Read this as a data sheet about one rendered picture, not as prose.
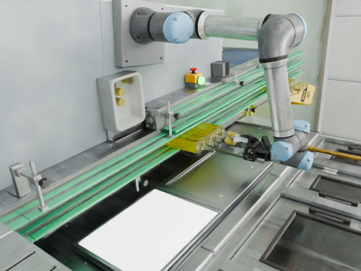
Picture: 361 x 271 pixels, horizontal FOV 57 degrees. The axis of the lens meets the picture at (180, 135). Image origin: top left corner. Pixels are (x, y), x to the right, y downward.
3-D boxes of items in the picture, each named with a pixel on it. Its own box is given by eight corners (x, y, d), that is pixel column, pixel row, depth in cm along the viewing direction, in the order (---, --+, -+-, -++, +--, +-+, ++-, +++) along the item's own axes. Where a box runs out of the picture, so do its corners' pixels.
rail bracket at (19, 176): (8, 196, 112) (47, 219, 99) (-6, 151, 106) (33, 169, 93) (21, 190, 116) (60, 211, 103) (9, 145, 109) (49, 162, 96)
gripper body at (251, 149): (241, 143, 141) (268, 149, 134) (250, 136, 147) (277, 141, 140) (241, 159, 144) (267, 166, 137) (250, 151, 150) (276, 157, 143)
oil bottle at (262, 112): (243, 114, 224) (281, 121, 209) (242, 107, 221) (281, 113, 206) (247, 110, 227) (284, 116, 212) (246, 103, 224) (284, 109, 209)
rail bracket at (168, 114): (157, 135, 153) (178, 140, 146) (153, 100, 147) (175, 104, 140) (160, 133, 155) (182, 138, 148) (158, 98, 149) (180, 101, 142)
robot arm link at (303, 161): (315, 147, 132) (313, 166, 135) (288, 141, 138) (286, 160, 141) (309, 155, 126) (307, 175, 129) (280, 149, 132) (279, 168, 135)
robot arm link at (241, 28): (168, 9, 139) (297, 16, 108) (190, 7, 150) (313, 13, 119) (170, 40, 144) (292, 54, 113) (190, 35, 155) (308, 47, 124)
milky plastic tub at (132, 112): (104, 129, 144) (118, 133, 139) (96, 78, 136) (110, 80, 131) (132, 116, 157) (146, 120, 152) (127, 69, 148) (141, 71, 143)
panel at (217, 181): (73, 250, 114) (147, 298, 95) (71, 243, 113) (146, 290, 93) (213, 150, 179) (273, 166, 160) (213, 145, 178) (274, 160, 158)
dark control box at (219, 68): (210, 75, 206) (223, 77, 201) (210, 62, 203) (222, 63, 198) (217, 72, 212) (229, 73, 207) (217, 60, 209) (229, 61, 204)
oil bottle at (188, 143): (163, 144, 159) (200, 155, 147) (162, 134, 157) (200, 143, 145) (170, 141, 163) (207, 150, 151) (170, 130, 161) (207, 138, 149)
